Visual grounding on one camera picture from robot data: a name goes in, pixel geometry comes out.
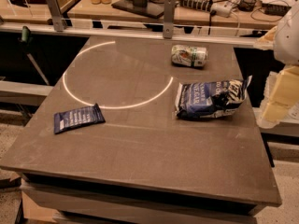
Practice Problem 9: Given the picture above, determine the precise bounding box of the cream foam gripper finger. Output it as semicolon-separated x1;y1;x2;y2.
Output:
261;65;299;123

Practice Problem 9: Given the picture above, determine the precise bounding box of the crushed 7up can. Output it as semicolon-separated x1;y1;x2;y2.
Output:
171;45;207;67

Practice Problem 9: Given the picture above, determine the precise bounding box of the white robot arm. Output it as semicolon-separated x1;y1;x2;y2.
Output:
262;1;299;123

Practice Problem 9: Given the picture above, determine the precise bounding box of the blue rxbar blueberry wrapper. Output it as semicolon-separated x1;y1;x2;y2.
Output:
54;104;106;134

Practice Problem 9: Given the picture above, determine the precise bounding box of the blue salt vinegar chip bag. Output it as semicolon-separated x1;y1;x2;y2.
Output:
175;76;252;119

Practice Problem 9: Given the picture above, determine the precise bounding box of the black power strip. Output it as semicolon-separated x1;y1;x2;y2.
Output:
179;0;212;12

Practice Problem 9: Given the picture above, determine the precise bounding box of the black monitor stand base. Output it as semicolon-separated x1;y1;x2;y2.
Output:
112;0;164;19

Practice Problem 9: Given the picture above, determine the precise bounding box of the grey metal bracket right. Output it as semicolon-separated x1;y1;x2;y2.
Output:
163;0;176;39

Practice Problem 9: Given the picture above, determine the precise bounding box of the grey metal bracket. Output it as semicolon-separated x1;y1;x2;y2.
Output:
163;0;176;39
46;0;67;32

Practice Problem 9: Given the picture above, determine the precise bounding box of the metal rail bar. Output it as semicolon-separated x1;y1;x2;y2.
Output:
0;21;265;49

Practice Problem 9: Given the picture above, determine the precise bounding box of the grey metal bracket left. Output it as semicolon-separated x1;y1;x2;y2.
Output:
46;0;67;32

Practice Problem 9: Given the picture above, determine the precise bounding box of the green handled tool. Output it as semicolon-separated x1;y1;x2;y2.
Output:
19;26;50;85

